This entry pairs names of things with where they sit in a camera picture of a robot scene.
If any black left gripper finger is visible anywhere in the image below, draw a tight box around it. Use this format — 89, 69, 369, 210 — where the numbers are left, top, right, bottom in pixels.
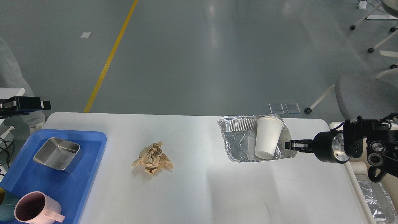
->
0, 96, 51, 117

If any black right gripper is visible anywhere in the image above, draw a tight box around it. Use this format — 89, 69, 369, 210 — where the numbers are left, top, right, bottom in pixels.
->
285, 132, 349, 164

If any white paper cup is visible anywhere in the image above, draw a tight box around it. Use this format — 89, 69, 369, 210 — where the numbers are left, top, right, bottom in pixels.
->
255, 116, 284, 160

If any aluminium foil tray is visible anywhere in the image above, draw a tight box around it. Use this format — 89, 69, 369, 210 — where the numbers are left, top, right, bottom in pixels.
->
217, 114, 297, 162

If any stainless steel rectangular tray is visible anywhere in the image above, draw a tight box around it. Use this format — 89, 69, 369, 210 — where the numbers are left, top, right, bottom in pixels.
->
34, 137, 83, 173

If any pink plastic mug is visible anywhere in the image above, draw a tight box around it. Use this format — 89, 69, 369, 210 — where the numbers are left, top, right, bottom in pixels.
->
14, 191, 65, 224

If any brown paper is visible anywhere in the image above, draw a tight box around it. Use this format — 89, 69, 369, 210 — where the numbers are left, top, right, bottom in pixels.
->
131, 141, 174, 175

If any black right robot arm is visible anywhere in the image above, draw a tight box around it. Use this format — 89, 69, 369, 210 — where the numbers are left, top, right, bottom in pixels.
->
285, 113, 398, 183

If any paper cup in bin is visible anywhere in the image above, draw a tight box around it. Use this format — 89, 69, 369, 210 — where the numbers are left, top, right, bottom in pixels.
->
350, 161, 368, 175

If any teal ceramic cup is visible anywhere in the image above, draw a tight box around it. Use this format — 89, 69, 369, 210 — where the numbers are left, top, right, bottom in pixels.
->
0, 188, 21, 222

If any cream plastic bin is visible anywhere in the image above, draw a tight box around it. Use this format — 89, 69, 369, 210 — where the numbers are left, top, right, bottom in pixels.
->
344, 140, 398, 224

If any blue plastic tray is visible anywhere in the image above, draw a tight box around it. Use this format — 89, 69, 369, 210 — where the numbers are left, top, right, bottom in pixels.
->
1, 129, 107, 224

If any foil tray in bin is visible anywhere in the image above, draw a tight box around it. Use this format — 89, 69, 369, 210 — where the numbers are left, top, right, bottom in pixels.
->
355, 175, 398, 224

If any white rolling chair base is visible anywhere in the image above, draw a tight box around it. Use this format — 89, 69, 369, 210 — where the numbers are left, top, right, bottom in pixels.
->
350, 0, 398, 78

